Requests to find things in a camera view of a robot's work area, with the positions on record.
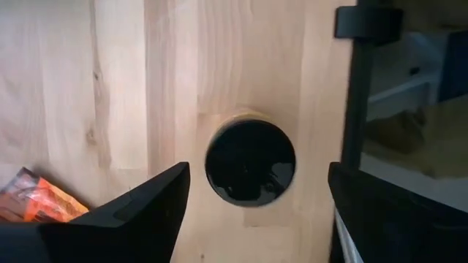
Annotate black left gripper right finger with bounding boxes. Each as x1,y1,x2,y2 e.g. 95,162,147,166
328,161,468,263

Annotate black-lid jar yellow label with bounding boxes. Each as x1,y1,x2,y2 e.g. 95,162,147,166
204,111,297,208

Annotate black aluminium table frame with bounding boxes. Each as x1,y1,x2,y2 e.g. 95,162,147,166
334,0,405,172

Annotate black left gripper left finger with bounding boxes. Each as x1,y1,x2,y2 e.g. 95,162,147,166
0,161,192,263

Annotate orange seasoning packet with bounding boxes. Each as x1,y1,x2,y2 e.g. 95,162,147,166
0,167,90,224

